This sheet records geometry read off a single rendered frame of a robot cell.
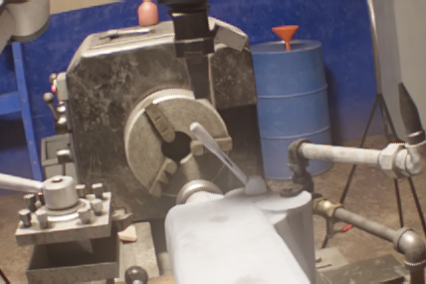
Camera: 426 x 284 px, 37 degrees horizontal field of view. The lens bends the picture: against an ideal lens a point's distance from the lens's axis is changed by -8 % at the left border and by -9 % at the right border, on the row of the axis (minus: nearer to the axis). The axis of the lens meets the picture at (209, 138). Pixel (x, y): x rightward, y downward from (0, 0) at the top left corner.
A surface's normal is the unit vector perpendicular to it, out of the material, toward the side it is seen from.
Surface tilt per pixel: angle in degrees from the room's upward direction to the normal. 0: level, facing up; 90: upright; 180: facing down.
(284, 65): 90
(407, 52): 90
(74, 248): 90
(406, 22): 90
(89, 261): 0
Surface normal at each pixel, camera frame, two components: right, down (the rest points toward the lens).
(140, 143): 0.14, 0.23
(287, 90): -0.09, 0.26
